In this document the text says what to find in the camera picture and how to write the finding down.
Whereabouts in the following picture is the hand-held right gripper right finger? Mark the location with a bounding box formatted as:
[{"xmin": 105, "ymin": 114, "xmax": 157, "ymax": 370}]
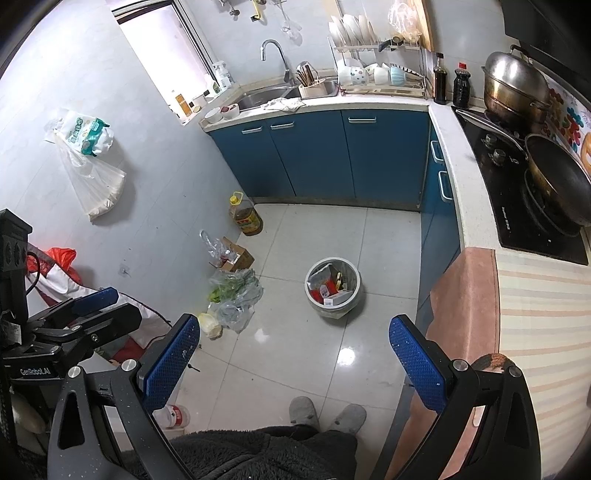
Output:
[{"xmin": 369, "ymin": 315, "xmax": 541, "ymax": 480}]

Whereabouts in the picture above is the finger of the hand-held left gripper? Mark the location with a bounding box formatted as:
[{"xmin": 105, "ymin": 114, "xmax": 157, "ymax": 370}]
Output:
[
  {"xmin": 30, "ymin": 286, "xmax": 119, "ymax": 330},
  {"xmin": 32, "ymin": 303, "xmax": 143, "ymax": 359}
]

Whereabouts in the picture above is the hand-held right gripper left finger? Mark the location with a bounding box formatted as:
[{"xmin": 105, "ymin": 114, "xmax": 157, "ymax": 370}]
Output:
[{"xmin": 47, "ymin": 313, "xmax": 202, "ymax": 480}]

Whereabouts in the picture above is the grey round waste bin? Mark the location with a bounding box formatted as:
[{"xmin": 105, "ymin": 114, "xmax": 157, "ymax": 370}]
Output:
[{"xmin": 304, "ymin": 257, "xmax": 363, "ymax": 320}]

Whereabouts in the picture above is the long white carton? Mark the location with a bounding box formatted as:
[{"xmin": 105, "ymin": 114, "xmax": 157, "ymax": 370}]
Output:
[{"xmin": 320, "ymin": 288, "xmax": 355, "ymax": 308}]

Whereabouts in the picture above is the white red plastic bag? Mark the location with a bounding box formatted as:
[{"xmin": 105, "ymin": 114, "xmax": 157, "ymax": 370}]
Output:
[{"xmin": 308, "ymin": 263, "xmax": 334, "ymax": 290}]

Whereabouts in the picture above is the white bag with red trim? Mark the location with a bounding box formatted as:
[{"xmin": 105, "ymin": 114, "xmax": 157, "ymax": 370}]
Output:
[{"xmin": 28, "ymin": 262, "xmax": 172, "ymax": 365}]

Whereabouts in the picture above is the white jar with red label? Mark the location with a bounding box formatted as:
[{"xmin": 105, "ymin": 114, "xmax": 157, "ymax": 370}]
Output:
[{"xmin": 152, "ymin": 405, "xmax": 191, "ymax": 430}]

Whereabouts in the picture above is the napa cabbage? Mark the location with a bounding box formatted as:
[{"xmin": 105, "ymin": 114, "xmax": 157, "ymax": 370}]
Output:
[{"xmin": 198, "ymin": 311, "xmax": 223, "ymax": 340}]

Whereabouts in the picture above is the black orange fuzzy object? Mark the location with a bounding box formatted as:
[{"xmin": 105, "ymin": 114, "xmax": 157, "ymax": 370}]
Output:
[{"xmin": 473, "ymin": 353, "xmax": 518, "ymax": 375}]

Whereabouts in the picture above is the grey slipper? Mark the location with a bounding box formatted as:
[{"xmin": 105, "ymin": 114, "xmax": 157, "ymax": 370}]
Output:
[
  {"xmin": 288, "ymin": 395, "xmax": 320, "ymax": 433},
  {"xmin": 329, "ymin": 403, "xmax": 368, "ymax": 435}
]

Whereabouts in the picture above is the plastic bag of greens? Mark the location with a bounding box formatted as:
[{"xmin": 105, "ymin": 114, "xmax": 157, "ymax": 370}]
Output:
[{"xmin": 207, "ymin": 268, "xmax": 264, "ymax": 333}]

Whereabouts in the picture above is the clear bag of white grain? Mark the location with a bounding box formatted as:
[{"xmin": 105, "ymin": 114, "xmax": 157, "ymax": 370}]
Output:
[{"xmin": 57, "ymin": 138, "xmax": 127, "ymax": 225}]

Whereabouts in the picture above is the person's black fleece clothing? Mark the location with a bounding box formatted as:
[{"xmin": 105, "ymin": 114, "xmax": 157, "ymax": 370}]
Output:
[{"xmin": 124, "ymin": 424, "xmax": 359, "ymax": 480}]

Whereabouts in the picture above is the crumpled clear plastic bag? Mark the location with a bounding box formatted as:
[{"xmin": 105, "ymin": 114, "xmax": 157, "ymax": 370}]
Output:
[{"xmin": 199, "ymin": 229, "xmax": 232, "ymax": 264}]

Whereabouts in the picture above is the small cardboard box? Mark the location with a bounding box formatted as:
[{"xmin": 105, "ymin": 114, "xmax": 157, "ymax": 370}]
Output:
[{"xmin": 208, "ymin": 236, "xmax": 256, "ymax": 272}]

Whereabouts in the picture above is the pink striped counter cloth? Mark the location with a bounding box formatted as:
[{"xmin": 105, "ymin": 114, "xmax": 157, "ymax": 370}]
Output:
[{"xmin": 399, "ymin": 246, "xmax": 591, "ymax": 480}]

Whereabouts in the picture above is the white green printed plastic bag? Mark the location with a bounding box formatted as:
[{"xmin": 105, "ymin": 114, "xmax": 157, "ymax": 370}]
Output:
[{"xmin": 44, "ymin": 108, "xmax": 115, "ymax": 158}]

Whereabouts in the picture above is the yellow cooking oil bottle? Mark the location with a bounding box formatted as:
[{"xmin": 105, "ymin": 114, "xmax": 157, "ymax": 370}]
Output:
[{"xmin": 228, "ymin": 191, "xmax": 264, "ymax": 237}]

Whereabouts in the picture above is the black gas stove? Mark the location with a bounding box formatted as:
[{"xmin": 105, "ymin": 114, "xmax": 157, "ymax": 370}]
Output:
[{"xmin": 454, "ymin": 106, "xmax": 590, "ymax": 267}]

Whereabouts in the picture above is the blue kitchen cabinet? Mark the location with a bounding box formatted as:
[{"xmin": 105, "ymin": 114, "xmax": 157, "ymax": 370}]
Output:
[{"xmin": 205, "ymin": 108, "xmax": 463, "ymax": 320}]

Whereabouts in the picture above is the black frying pan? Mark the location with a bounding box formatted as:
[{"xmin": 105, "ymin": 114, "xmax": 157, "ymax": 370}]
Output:
[{"xmin": 454, "ymin": 108, "xmax": 591, "ymax": 228}]

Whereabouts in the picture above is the white plastic bottle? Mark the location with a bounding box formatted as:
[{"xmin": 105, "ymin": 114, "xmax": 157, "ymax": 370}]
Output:
[{"xmin": 212, "ymin": 60, "xmax": 232, "ymax": 91}]

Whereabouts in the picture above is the kitchen window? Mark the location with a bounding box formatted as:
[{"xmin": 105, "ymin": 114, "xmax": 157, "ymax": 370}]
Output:
[{"xmin": 115, "ymin": 0, "xmax": 219, "ymax": 126}]

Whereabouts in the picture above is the steel sink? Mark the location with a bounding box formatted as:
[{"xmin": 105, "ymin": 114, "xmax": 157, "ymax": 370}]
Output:
[{"xmin": 235, "ymin": 78, "xmax": 341, "ymax": 112}]

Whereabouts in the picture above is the metal dish rack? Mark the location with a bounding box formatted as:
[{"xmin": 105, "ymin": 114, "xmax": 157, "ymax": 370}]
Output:
[{"xmin": 327, "ymin": 36, "xmax": 428, "ymax": 99}]

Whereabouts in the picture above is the white dish cloth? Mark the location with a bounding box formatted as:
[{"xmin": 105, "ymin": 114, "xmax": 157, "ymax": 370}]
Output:
[{"xmin": 260, "ymin": 96, "xmax": 306, "ymax": 113}]

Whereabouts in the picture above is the red capped dark bottle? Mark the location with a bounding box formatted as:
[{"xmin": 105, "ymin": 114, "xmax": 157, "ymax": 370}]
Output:
[{"xmin": 452, "ymin": 63, "xmax": 472, "ymax": 110}]

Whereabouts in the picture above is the tall dark sauce bottle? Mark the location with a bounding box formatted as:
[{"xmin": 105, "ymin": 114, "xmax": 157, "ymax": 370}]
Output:
[{"xmin": 433, "ymin": 52, "xmax": 449, "ymax": 106}]

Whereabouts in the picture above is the plain white bowl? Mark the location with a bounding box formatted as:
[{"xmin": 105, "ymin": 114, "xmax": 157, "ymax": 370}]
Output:
[{"xmin": 365, "ymin": 64, "xmax": 391, "ymax": 86}]

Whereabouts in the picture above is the dotted white bowl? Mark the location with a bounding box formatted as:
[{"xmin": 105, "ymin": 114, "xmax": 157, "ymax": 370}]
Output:
[{"xmin": 337, "ymin": 65, "xmax": 366, "ymax": 86}]

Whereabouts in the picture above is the chopstick holder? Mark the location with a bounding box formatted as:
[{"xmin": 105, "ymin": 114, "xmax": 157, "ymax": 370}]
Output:
[{"xmin": 297, "ymin": 62, "xmax": 329, "ymax": 99}]

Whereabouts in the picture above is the steel pot with lid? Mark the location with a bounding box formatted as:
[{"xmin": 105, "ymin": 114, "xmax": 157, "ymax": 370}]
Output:
[{"xmin": 481, "ymin": 44, "xmax": 553, "ymax": 135}]

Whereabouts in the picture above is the chrome faucet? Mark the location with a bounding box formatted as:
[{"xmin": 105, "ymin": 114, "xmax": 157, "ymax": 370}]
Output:
[{"xmin": 260, "ymin": 39, "xmax": 292, "ymax": 85}]

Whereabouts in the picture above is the row of white plates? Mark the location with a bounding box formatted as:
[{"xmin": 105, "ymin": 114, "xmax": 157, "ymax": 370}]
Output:
[{"xmin": 329, "ymin": 13, "xmax": 378, "ymax": 48}]

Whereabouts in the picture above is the wooden cutting board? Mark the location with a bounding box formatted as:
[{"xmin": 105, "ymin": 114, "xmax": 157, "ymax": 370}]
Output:
[{"xmin": 408, "ymin": 0, "xmax": 437, "ymax": 52}]

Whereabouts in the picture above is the hanging clear plastic bag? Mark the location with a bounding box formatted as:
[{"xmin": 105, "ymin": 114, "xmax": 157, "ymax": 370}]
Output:
[{"xmin": 387, "ymin": 2, "xmax": 424, "ymax": 43}]

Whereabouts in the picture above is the black range hood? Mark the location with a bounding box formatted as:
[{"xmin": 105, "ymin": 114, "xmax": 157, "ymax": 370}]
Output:
[{"xmin": 501, "ymin": 0, "xmax": 591, "ymax": 75}]

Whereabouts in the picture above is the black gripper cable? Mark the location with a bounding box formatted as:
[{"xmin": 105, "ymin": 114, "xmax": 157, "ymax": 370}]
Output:
[{"xmin": 24, "ymin": 251, "xmax": 52, "ymax": 297}]

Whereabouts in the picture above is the fruit print wall sheet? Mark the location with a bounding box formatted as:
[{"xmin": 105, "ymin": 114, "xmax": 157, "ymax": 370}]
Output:
[{"xmin": 547, "ymin": 76, "xmax": 591, "ymax": 186}]

